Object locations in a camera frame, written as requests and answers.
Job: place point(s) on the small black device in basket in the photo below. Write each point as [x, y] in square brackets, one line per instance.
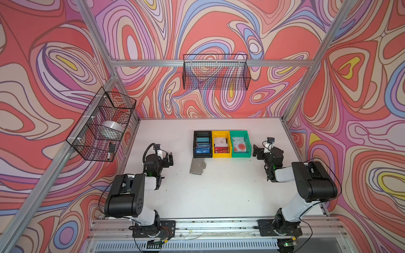
[112, 149]

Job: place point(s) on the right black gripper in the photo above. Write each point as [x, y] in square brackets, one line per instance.
[259, 152]

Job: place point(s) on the white tape roll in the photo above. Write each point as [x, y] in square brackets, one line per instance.
[113, 125]

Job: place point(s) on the yellow plastic bin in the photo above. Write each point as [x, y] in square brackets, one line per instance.
[227, 135]

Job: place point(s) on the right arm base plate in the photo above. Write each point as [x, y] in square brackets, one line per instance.
[271, 227]

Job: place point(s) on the black wire basket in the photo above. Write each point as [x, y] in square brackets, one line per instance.
[89, 138]
[216, 72]

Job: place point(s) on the left black wire basket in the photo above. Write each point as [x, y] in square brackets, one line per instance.
[89, 138]

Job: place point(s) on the card in green bin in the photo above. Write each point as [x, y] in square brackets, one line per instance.
[239, 144]

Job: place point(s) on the blue cards in black bin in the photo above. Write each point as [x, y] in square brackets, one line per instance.
[203, 148]

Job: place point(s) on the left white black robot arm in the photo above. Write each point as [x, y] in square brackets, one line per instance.
[126, 196]

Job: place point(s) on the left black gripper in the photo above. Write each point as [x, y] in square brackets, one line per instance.
[167, 159]

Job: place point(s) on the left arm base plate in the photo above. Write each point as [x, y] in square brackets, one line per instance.
[165, 229]

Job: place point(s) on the black plastic bin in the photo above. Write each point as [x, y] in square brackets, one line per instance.
[202, 136]

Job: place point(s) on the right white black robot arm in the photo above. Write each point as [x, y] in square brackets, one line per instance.
[314, 186]

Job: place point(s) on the aluminium front rail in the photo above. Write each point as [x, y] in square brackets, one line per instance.
[221, 228]

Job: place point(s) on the back black wire basket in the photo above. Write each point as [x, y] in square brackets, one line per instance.
[216, 72]

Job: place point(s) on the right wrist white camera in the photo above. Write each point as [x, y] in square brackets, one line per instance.
[270, 140]

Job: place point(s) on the green plastic bin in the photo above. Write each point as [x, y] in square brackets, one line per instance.
[241, 133]

